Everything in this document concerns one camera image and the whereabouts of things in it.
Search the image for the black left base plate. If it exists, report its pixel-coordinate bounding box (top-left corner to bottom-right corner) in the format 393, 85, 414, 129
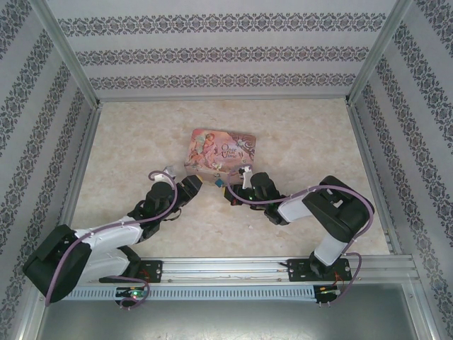
98, 259, 164, 284

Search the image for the grey slotted cable duct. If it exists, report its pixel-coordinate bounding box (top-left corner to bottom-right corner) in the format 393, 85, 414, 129
67, 285, 316, 302

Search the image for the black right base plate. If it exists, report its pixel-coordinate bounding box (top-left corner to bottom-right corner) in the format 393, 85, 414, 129
279, 258, 353, 283

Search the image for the aluminium frame post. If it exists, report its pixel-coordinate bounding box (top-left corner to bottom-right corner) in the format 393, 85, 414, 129
30, 0, 103, 107
345, 0, 415, 107

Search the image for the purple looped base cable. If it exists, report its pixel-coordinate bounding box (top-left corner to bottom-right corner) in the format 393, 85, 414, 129
119, 271, 152, 310

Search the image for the aluminium side floor rail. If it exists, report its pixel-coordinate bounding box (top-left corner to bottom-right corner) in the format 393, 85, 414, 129
346, 101, 403, 256
58, 104, 104, 231

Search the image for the circuit board with green light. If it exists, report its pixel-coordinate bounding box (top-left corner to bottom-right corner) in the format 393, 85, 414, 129
115, 287, 149, 300

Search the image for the aluminium mounting rail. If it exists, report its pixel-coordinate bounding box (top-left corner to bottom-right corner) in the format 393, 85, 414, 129
98, 257, 355, 284

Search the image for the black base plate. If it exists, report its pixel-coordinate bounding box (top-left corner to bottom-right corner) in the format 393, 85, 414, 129
98, 259, 164, 284
279, 258, 353, 283

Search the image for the pink fairy print tin box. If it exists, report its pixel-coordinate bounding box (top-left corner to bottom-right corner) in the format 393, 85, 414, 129
183, 127, 258, 181

